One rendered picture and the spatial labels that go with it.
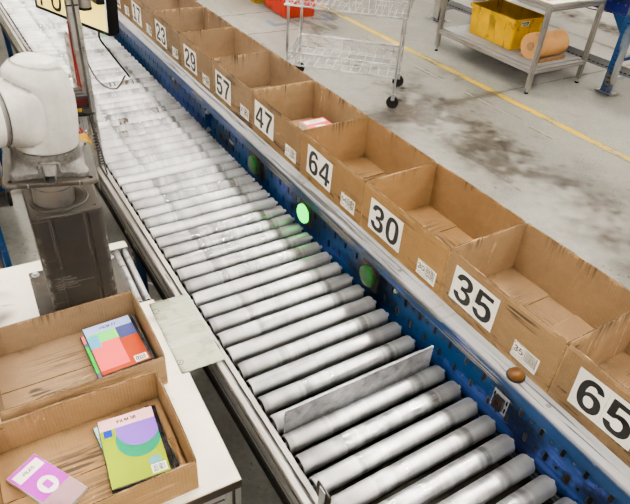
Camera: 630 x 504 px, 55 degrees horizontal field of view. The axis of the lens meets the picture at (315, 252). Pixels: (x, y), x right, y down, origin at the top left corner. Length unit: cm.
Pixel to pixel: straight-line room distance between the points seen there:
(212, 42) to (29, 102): 179
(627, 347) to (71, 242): 148
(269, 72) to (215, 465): 196
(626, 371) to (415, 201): 83
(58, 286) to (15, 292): 22
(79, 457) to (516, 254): 129
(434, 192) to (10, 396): 139
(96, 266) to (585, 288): 134
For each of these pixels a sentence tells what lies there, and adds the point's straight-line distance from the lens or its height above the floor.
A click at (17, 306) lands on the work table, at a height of 75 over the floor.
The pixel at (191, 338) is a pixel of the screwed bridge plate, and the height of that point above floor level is 75.
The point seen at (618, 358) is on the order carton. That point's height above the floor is 89.
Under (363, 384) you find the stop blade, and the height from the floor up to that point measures 78.
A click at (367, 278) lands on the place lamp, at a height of 81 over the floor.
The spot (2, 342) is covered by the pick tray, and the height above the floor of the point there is 81.
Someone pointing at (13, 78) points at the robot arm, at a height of 143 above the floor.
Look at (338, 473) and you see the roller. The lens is 146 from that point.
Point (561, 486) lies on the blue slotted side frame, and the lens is 163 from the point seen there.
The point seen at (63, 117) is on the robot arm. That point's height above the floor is 133.
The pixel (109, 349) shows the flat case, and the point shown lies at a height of 80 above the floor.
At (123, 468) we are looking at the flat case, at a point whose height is 80.
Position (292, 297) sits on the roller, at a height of 75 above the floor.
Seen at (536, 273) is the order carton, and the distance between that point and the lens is 185.
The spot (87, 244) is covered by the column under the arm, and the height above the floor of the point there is 97.
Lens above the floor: 197
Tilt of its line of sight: 37 degrees down
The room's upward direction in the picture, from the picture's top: 4 degrees clockwise
